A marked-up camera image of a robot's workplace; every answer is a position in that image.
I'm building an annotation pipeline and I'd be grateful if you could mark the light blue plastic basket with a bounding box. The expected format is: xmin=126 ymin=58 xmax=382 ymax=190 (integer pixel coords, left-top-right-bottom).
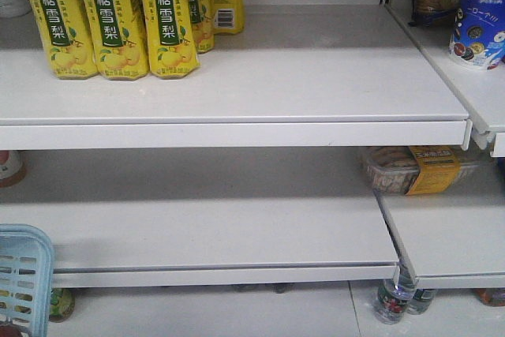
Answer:
xmin=1 ymin=224 xmax=54 ymax=336

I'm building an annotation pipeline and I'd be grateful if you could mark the white store shelving unit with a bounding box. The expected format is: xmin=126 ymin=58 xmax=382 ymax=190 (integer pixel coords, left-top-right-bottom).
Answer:
xmin=0 ymin=0 xmax=505 ymax=337

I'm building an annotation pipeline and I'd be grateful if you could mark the clear cookie tray yellow band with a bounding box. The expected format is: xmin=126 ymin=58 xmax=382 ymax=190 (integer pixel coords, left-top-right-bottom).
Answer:
xmin=358 ymin=145 xmax=484 ymax=195

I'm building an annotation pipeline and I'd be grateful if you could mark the clear water bottle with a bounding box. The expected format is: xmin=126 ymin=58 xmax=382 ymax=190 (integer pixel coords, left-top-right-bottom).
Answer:
xmin=373 ymin=279 xmax=415 ymax=324

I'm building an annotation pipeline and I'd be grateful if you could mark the blue cookie cup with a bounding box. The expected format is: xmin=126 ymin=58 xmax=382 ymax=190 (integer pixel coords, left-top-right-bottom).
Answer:
xmin=448 ymin=0 xmax=504 ymax=70

